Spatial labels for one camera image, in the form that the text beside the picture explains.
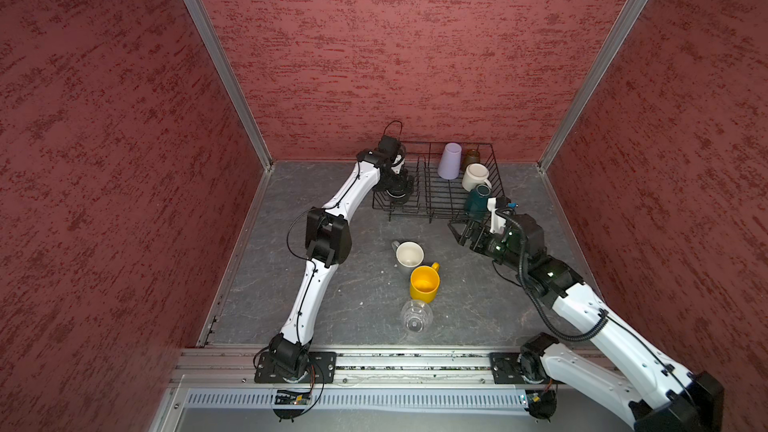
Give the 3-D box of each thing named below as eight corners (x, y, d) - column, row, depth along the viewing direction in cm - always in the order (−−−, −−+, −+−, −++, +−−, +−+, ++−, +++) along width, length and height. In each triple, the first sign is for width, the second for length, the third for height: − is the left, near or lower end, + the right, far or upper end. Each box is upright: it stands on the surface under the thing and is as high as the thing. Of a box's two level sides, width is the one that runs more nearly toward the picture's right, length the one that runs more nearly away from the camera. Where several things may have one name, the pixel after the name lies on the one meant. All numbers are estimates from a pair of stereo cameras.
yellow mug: (410, 307, 86) (412, 296, 78) (409, 274, 92) (411, 260, 85) (438, 307, 86) (442, 296, 78) (435, 274, 92) (438, 260, 85)
